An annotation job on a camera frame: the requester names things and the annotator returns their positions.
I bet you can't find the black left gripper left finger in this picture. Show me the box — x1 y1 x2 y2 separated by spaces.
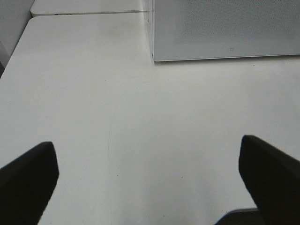
0 142 60 225

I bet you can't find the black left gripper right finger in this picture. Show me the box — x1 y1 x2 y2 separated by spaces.
238 135 300 225

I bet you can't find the white microwave door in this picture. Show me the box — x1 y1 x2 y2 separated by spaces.
148 0 300 61

